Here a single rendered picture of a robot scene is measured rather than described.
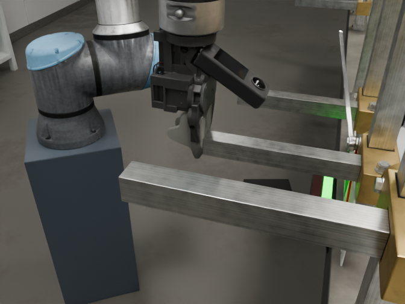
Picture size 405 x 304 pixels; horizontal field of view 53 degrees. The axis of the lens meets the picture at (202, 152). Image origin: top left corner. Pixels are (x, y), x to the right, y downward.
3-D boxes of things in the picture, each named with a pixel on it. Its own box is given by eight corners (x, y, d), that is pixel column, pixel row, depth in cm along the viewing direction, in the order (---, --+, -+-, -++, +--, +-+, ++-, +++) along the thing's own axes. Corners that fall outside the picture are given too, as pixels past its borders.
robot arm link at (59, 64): (35, 95, 115) (20, 33, 106) (95, 85, 121) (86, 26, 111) (38, 118, 104) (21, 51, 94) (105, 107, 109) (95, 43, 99)
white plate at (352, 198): (338, 265, 63) (351, 217, 57) (343, 172, 84) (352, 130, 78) (342, 266, 63) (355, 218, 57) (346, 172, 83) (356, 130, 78)
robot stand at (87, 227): (66, 309, 137) (23, 162, 104) (64, 255, 157) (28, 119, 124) (139, 290, 143) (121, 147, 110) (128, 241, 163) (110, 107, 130)
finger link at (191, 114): (195, 131, 66) (196, 81, 61) (205, 133, 65) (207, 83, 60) (185, 146, 62) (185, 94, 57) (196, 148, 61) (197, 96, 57)
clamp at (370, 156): (355, 202, 57) (363, 173, 54) (355, 152, 68) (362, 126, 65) (398, 210, 56) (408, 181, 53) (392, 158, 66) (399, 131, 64)
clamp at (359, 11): (354, 14, 159) (356, 1, 157) (354, 6, 170) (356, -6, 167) (370, 16, 158) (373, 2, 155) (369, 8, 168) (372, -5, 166)
